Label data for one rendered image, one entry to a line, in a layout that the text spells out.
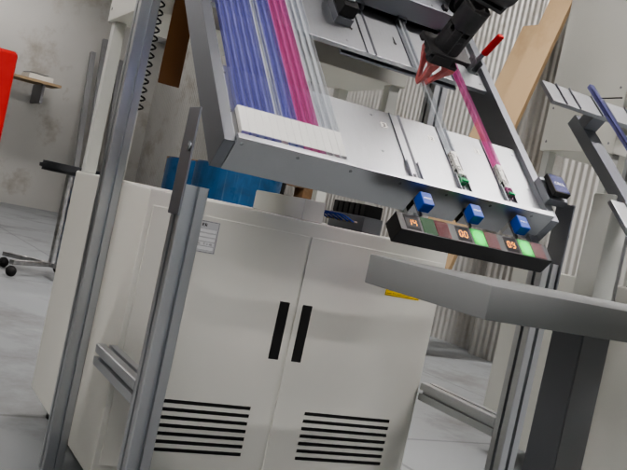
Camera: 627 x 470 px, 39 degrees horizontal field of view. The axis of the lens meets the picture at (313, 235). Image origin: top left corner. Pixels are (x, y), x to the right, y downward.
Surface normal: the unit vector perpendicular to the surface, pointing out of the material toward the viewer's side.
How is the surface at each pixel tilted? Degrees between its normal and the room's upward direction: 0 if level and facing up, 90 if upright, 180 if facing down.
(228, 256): 90
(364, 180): 134
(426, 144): 44
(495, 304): 90
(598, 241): 90
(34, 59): 90
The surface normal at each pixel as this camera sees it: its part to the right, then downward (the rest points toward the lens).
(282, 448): 0.45, 0.11
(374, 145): 0.47, -0.62
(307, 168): 0.18, 0.76
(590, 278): -0.87, -0.18
